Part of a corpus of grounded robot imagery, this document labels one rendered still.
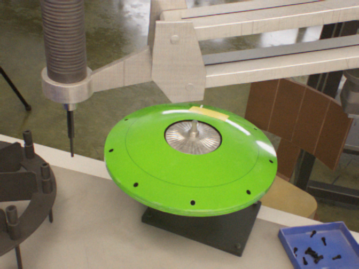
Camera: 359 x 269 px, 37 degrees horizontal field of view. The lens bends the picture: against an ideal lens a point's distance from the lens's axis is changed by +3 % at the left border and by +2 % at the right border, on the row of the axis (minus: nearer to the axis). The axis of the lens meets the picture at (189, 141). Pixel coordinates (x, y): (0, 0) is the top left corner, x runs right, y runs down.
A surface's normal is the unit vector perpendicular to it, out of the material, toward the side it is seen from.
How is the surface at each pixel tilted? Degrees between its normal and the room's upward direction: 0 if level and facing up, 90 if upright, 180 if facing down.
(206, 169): 11
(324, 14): 90
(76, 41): 90
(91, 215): 0
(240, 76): 90
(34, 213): 4
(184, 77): 90
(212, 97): 0
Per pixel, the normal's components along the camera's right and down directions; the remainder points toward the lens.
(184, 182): 0.04, -0.54
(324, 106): -0.72, 0.36
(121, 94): 0.09, -0.80
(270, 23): 0.14, 0.61
